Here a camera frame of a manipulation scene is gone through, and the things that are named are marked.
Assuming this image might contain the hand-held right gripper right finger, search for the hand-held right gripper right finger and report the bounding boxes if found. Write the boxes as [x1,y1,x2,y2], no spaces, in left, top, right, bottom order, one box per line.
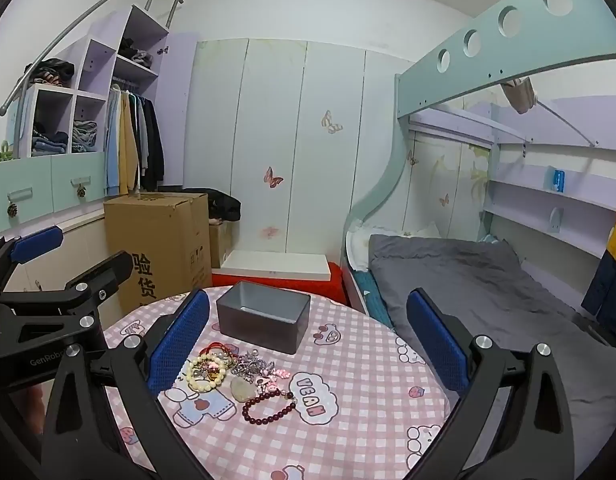
[405,287,576,480]

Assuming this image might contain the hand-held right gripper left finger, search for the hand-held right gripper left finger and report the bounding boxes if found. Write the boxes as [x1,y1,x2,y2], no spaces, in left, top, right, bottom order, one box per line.
[40,289,211,480]

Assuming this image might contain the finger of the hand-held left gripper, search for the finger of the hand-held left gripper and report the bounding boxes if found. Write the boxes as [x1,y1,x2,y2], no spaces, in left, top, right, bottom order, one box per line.
[0,251,134,322]
[0,226,65,292]

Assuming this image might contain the cream bead bracelet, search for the cream bead bracelet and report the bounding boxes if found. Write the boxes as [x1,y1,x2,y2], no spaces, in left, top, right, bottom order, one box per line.
[186,353,227,392]

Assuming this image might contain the red string bracelet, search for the red string bracelet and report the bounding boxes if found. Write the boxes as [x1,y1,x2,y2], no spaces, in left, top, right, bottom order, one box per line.
[198,341,239,362]

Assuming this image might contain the silver chain necklace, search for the silver chain necklace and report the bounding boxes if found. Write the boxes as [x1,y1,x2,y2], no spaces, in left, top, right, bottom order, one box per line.
[232,352,269,378]

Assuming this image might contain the beige stone pendant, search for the beige stone pendant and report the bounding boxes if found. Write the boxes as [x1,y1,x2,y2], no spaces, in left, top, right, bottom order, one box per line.
[230,379,259,403]

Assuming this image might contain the dark red bead bracelet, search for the dark red bead bracelet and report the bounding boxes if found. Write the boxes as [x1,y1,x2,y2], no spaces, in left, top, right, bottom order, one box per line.
[242,390,297,426]

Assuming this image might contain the pink charm bracelet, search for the pink charm bracelet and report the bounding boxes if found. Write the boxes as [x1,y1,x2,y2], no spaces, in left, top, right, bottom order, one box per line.
[255,367,291,396]

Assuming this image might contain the grey metal tin box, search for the grey metal tin box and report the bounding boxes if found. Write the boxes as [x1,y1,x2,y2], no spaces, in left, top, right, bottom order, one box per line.
[216,280,312,356]

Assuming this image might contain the person's left hand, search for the person's left hand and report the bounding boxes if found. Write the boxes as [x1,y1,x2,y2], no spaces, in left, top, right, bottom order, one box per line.
[10,385,45,436]

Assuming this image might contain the large cardboard box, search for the large cardboard box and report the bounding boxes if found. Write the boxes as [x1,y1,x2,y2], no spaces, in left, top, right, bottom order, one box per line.
[104,192,213,313]

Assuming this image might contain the pale green drawer cabinet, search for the pale green drawer cabinet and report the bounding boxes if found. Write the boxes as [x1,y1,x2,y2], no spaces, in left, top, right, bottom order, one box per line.
[0,152,109,235]

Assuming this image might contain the grey blanket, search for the grey blanket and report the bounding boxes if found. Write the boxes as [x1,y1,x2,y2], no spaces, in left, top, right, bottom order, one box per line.
[368,232,616,463]

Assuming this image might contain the teal bed sheet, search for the teal bed sheet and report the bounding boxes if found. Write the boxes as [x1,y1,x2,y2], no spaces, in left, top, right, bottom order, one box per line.
[357,269,395,328]

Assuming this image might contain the pink checked tablecloth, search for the pink checked tablecloth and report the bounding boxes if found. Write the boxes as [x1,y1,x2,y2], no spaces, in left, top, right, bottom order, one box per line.
[103,285,451,480]

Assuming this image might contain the folded jeans pile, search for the folded jeans pile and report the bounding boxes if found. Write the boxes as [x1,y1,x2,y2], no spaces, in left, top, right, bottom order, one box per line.
[30,125,69,157]

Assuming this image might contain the small cardboard box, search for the small cardboard box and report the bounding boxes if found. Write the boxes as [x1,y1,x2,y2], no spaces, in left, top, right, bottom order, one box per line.
[208,220,233,269]

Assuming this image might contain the folded grey clothes pile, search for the folded grey clothes pile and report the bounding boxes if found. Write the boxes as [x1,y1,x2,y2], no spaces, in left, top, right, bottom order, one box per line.
[70,120,98,154]

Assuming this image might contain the red cloth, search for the red cloth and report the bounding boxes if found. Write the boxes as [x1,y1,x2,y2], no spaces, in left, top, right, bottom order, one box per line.
[211,262,349,307]

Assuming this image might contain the light blue hanging shirt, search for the light blue hanging shirt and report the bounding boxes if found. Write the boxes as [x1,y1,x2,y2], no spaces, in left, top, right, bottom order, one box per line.
[105,89,124,197]

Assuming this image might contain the yellow hanging garment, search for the yellow hanging garment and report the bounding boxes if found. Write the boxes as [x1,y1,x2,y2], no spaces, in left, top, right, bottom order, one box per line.
[119,91,142,196]

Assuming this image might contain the white pillow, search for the white pillow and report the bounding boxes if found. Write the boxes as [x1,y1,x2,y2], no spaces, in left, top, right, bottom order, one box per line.
[345,220,439,272]

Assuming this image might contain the white board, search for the white board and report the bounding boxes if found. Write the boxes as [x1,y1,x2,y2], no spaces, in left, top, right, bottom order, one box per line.
[222,250,333,283]

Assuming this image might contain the dark hanging clothes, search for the dark hanging clothes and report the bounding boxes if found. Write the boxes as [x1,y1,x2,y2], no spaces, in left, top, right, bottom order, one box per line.
[133,92,165,192]

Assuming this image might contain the black bag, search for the black bag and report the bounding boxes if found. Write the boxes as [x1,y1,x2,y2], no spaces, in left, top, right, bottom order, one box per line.
[207,189,242,224]

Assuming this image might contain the black and pink clothes pile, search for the black and pink clothes pile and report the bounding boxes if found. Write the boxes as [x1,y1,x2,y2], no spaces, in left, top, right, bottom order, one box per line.
[30,57,77,86]

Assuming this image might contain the yellow and navy jacket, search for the yellow and navy jacket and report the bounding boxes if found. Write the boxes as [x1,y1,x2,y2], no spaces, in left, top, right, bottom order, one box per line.
[582,205,616,332]

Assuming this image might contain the purple cubby shelf unit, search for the purple cubby shelf unit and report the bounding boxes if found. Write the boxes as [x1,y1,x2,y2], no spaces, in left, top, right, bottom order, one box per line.
[0,5,197,197]

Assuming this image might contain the dark clothes pile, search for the dark clothes pile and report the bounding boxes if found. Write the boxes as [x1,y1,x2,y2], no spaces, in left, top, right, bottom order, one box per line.
[119,37,154,69]

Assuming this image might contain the grey metal handrail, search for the grey metal handrail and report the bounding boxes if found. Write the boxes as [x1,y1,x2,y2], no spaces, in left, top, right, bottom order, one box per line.
[0,0,185,116]

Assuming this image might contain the white wardrobe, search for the white wardrobe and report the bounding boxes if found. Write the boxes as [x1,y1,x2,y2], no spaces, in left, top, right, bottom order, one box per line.
[183,37,413,267]

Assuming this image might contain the thin metal rod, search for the thin metal rod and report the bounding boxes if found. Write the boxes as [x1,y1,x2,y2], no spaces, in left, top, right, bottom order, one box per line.
[535,100,596,149]

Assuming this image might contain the beige hanging bag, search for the beige hanging bag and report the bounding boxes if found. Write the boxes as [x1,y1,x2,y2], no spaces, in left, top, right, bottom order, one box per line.
[502,77,538,114]

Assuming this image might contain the purple wall shelves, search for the purple wall shelves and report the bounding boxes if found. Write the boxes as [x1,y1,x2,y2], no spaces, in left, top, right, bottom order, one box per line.
[480,100,616,261]

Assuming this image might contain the pale green bunk bed frame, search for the pale green bunk bed frame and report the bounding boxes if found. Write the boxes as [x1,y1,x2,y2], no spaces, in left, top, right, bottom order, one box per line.
[342,0,616,311]

